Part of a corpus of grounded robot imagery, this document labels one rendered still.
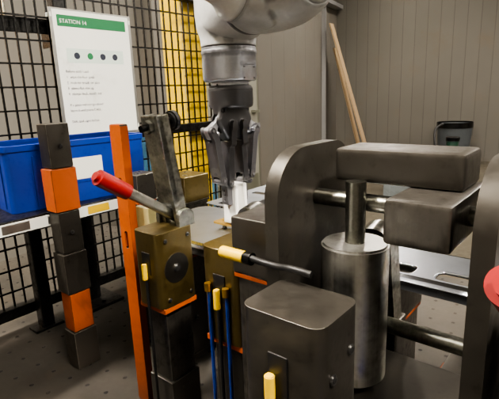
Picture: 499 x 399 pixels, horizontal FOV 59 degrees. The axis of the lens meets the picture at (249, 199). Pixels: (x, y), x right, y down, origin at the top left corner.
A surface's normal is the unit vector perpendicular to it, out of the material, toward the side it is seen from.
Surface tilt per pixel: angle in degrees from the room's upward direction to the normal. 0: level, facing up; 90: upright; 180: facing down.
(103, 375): 0
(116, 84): 90
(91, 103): 90
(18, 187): 90
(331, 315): 0
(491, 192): 51
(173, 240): 90
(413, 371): 0
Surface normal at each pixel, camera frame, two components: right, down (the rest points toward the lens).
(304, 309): -0.04, -0.97
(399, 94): -0.49, 0.22
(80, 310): 0.77, 0.12
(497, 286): -0.55, -0.36
